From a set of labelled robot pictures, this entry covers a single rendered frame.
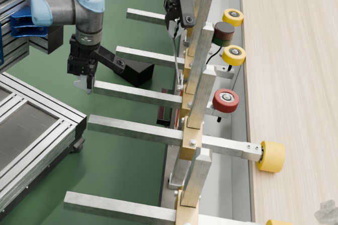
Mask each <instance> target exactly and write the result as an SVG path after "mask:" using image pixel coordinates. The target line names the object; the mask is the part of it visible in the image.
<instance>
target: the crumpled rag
mask: <svg viewBox="0 0 338 225"><path fill-rule="evenodd" d="M314 215H315V217H316V218H317V219H318V221H319V222H320V223H321V224H325V223H329V224H330V225H338V208H337V207H336V205H335V201H334V200H333V199H329V200H328V201H326V202H322V203H320V210H318V211H316V212H315V214H314Z"/></svg>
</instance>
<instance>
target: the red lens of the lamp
mask: <svg viewBox="0 0 338 225"><path fill-rule="evenodd" d="M217 23H219V22H217ZM217 23H216V24H215V27H214V35H215V36H216V37H217V38H219V39H222V40H230V39H232V38H233V36H234V33H235V27H234V32H232V33H224V32H221V31H219V30H218V29H217V28H216V25H217Z"/></svg>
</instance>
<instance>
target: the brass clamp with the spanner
mask: <svg viewBox="0 0 338 225"><path fill-rule="evenodd" d="M186 85H187V82H186V83H185V84H184V86H183V91H182V95H181V96H182V104H181V108H180V113H179V119H180V120H181V119H182V118H184V116H185V115H186V114H188V113H189V112H190V108H187V104H188V103H189V102H192V101H193V98H194V94H188V93H186Z"/></svg>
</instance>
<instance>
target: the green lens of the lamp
mask: <svg viewBox="0 0 338 225"><path fill-rule="evenodd" d="M232 39H233V38H232ZM232 39H231V40H228V41H224V40H220V39H218V38H217V37H215V35H214V34H213V38H212V42H213V43H214V44H215V45H217V46H220V47H228V46H230V45H231V42H232Z"/></svg>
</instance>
